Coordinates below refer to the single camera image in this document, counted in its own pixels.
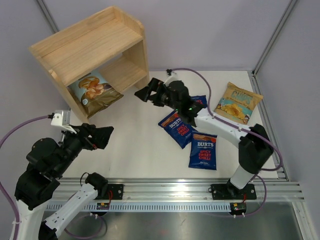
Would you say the blue Burts bag upside-down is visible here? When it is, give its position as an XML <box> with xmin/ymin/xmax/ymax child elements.
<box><xmin>190</xmin><ymin>95</ymin><xmax>208</xmax><ymax>108</ymax></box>

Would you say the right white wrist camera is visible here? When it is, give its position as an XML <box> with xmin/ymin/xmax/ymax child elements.
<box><xmin>164</xmin><ymin>69</ymin><xmax>180</xmax><ymax>87</ymax></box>

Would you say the blue burts bag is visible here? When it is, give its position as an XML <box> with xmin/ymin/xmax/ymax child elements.
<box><xmin>188</xmin><ymin>131</ymin><xmax>218</xmax><ymax>171</ymax></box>
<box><xmin>158</xmin><ymin>111</ymin><xmax>198</xmax><ymax>149</ymax></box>

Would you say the white slotted cable duct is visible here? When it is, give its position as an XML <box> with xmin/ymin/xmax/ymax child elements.
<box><xmin>46</xmin><ymin>201</ymin><xmax>232</xmax><ymax>213</ymax></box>

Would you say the light blue cassava chips bag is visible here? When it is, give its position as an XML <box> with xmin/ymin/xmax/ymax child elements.
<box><xmin>68</xmin><ymin>70</ymin><xmax>123</xmax><ymax>118</ymax></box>

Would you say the tan kettle chips bag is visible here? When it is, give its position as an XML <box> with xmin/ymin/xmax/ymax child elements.
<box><xmin>214</xmin><ymin>82</ymin><xmax>264</xmax><ymax>125</ymax></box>

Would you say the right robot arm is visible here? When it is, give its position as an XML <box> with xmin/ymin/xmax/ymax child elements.
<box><xmin>135</xmin><ymin>77</ymin><xmax>274</xmax><ymax>200</ymax></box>

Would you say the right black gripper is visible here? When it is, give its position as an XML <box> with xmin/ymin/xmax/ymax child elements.
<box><xmin>135</xmin><ymin>77</ymin><xmax>181</xmax><ymax>112</ymax></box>

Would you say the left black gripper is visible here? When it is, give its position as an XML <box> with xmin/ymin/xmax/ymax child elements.
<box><xmin>54</xmin><ymin>122</ymin><xmax>114</xmax><ymax>176</ymax></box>

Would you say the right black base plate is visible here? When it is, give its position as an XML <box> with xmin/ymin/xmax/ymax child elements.
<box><xmin>209</xmin><ymin>183</ymin><xmax>257</xmax><ymax>201</ymax></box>

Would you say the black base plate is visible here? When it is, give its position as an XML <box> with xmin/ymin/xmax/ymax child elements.
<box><xmin>209</xmin><ymin>183</ymin><xmax>257</xmax><ymax>201</ymax></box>
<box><xmin>96</xmin><ymin>184</ymin><xmax>124</xmax><ymax>201</ymax></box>

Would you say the wooden two-tier shelf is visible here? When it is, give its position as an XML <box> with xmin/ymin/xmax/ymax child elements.
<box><xmin>29</xmin><ymin>6</ymin><xmax>150</xmax><ymax>123</ymax></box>

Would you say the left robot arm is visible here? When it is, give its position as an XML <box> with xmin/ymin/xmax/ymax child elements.
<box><xmin>10</xmin><ymin>123</ymin><xmax>114</xmax><ymax>240</ymax></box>

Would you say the aluminium mounting rail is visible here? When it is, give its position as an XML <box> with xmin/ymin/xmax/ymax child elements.
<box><xmin>52</xmin><ymin>177</ymin><xmax>305</xmax><ymax>202</ymax></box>

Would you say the blue Burts bag front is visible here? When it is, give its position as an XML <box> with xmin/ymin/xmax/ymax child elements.
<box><xmin>188</xmin><ymin>131</ymin><xmax>218</xmax><ymax>171</ymax></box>

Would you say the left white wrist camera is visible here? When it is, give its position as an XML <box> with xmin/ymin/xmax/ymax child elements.
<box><xmin>48</xmin><ymin>110</ymin><xmax>77</xmax><ymax>134</ymax></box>

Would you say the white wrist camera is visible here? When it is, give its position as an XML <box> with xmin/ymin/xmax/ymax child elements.
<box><xmin>164</xmin><ymin>69</ymin><xmax>180</xmax><ymax>87</ymax></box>
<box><xmin>48</xmin><ymin>110</ymin><xmax>77</xmax><ymax>134</ymax></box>

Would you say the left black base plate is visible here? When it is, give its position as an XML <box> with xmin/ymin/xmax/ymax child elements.
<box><xmin>96</xmin><ymin>184</ymin><xmax>124</xmax><ymax>201</ymax></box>

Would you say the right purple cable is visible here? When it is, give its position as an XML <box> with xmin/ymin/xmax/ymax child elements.
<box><xmin>172</xmin><ymin>67</ymin><xmax>285</xmax><ymax>217</ymax></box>

